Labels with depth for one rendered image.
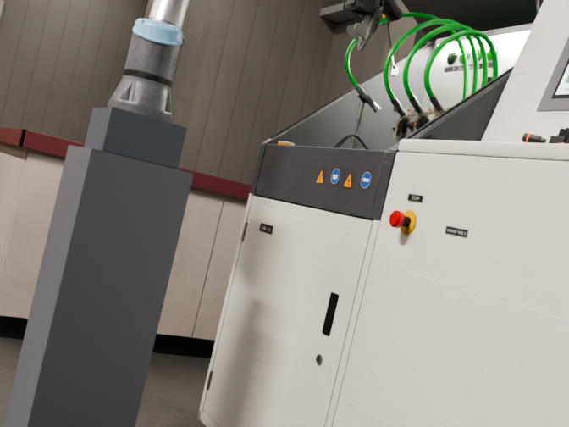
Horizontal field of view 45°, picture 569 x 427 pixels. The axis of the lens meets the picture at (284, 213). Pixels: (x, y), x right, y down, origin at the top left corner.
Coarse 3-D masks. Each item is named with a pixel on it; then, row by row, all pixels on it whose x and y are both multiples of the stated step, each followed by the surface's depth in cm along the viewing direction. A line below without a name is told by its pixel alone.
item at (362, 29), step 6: (366, 18) 184; (372, 18) 184; (360, 24) 184; (366, 24) 184; (354, 30) 183; (360, 30) 184; (366, 30) 185; (366, 36) 185; (372, 36) 185; (366, 42) 185; (360, 48) 187
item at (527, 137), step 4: (568, 128) 128; (560, 132) 129; (564, 132) 128; (568, 132) 127; (524, 136) 133; (528, 136) 133; (532, 136) 132; (536, 136) 132; (540, 136) 132; (552, 136) 129; (556, 136) 128; (560, 136) 128; (564, 136) 128; (568, 136) 127; (524, 140) 133; (528, 140) 133; (532, 140) 132; (536, 140) 132; (540, 140) 132; (544, 140) 131; (552, 140) 129; (556, 140) 128; (560, 140) 127; (564, 140) 127; (568, 140) 125
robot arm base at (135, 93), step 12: (132, 72) 158; (144, 72) 158; (120, 84) 160; (132, 84) 158; (144, 84) 158; (156, 84) 159; (168, 84) 162; (120, 96) 158; (132, 96) 158; (144, 96) 157; (156, 96) 158; (168, 96) 163; (120, 108) 157; (132, 108) 156; (144, 108) 157; (156, 108) 158; (168, 108) 163; (168, 120) 162
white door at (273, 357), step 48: (240, 240) 214; (288, 240) 189; (336, 240) 168; (240, 288) 208; (288, 288) 183; (336, 288) 164; (240, 336) 201; (288, 336) 178; (336, 336) 160; (240, 384) 196; (288, 384) 174
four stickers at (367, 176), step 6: (318, 174) 181; (324, 174) 179; (336, 174) 174; (348, 174) 169; (354, 174) 167; (366, 174) 162; (372, 174) 160; (318, 180) 181; (330, 180) 176; (336, 180) 173; (348, 180) 168; (366, 180) 162; (348, 186) 168; (360, 186) 164; (366, 186) 161
